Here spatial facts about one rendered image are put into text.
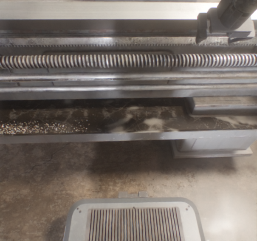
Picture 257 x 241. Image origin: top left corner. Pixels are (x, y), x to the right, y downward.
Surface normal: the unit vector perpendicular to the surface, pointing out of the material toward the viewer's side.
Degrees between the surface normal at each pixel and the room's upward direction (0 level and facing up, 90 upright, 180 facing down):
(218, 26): 30
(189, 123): 0
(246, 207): 0
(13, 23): 90
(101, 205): 0
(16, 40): 90
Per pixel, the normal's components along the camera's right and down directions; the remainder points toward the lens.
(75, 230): 0.02, -0.65
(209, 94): 0.04, 0.76
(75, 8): 0.04, -0.08
